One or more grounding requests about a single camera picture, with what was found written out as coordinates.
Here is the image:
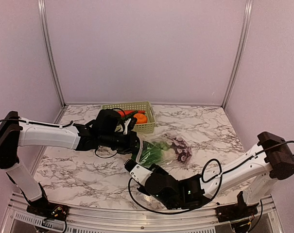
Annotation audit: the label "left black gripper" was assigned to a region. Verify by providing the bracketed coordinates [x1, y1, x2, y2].
[100, 130, 148, 155]

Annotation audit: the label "fake green leafy vegetable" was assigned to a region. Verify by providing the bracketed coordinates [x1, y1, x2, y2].
[136, 141, 175, 167]

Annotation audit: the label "fake orange tangerine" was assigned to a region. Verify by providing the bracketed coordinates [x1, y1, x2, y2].
[134, 113, 148, 124]

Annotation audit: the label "fake red carrot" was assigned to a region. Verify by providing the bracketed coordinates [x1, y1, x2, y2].
[117, 110, 145, 117]

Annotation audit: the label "clear dotted zip bag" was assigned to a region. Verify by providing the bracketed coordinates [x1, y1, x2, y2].
[131, 131, 192, 168]

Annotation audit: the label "fake green cucumber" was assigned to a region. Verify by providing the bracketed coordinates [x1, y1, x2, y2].
[121, 114, 134, 120]

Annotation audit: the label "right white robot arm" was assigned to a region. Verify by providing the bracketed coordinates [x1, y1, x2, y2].
[144, 132, 294, 217]

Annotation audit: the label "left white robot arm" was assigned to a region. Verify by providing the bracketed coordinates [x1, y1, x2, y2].
[0, 109, 141, 216]

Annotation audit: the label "fake purple grapes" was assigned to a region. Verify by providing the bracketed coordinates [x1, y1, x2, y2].
[171, 137, 192, 164]

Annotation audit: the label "green perforated plastic basket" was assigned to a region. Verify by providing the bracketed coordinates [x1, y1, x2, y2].
[101, 101, 156, 133]

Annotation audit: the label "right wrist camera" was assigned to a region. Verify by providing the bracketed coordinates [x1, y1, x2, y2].
[124, 159, 152, 186]

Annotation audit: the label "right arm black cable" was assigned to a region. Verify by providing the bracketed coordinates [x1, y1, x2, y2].
[128, 140, 294, 216]

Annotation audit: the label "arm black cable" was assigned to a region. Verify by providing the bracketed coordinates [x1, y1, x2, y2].
[0, 106, 128, 158]
[128, 140, 294, 216]

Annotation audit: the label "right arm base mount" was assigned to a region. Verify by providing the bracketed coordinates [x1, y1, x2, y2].
[215, 191, 259, 223]

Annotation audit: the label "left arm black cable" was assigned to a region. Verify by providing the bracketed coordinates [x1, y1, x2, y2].
[0, 106, 128, 158]

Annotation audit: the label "front aluminium frame rail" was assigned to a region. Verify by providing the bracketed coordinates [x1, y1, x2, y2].
[5, 194, 283, 233]

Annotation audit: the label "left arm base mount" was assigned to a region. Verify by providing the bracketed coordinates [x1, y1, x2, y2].
[27, 202, 69, 221]

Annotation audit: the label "left aluminium frame post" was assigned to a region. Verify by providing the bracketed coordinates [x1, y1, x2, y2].
[37, 0, 66, 108]

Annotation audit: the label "aluminium frame post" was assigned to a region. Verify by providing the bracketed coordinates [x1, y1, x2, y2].
[37, 0, 66, 108]
[221, 0, 254, 110]

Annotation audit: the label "right aluminium frame post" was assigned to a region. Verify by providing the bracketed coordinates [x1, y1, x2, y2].
[221, 0, 254, 110]

